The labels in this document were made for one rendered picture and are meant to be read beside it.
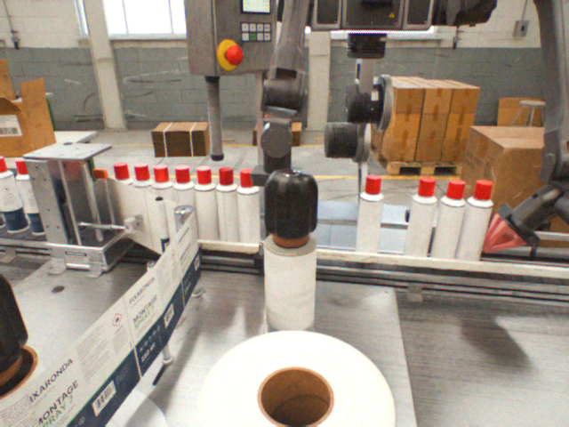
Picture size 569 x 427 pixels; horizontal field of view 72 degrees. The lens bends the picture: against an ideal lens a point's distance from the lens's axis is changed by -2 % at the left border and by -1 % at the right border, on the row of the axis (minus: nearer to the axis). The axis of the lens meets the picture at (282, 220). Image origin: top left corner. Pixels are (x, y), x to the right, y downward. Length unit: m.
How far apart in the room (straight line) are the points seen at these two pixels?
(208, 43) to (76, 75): 6.25
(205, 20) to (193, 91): 5.64
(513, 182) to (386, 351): 0.60
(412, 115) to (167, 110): 3.88
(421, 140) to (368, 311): 3.68
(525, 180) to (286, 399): 0.85
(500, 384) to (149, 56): 6.29
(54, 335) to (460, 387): 0.71
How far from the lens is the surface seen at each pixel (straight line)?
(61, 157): 0.90
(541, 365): 0.88
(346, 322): 0.76
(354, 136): 1.95
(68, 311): 0.88
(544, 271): 1.01
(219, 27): 0.87
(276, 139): 0.70
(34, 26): 7.29
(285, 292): 0.63
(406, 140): 4.33
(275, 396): 0.49
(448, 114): 4.43
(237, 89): 6.38
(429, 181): 0.88
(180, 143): 5.01
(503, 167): 1.11
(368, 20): 1.45
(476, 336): 0.88
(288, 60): 0.78
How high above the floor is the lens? 1.36
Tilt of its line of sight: 25 degrees down
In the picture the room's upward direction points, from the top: straight up
